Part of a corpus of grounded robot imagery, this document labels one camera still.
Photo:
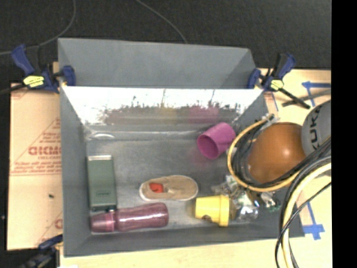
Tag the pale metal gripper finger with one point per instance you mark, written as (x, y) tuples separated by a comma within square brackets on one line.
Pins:
[(230, 183), (248, 213)]

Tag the yellow plastic cup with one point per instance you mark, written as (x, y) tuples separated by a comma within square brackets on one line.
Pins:
[(212, 209)]

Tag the purple plastic cup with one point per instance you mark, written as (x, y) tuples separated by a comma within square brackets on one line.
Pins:
[(217, 139)]

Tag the beige toy shoe, red inside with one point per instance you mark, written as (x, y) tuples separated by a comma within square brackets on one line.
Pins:
[(175, 188)]

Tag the grey metal bin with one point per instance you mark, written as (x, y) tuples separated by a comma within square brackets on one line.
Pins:
[(156, 160)]

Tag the dark purple bottle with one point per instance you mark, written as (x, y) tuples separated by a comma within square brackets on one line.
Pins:
[(134, 218)]

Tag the dark green flat block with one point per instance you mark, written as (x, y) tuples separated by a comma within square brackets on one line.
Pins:
[(101, 180)]

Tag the brown cardboard board, red print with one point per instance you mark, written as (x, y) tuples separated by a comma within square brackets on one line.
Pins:
[(30, 194)]

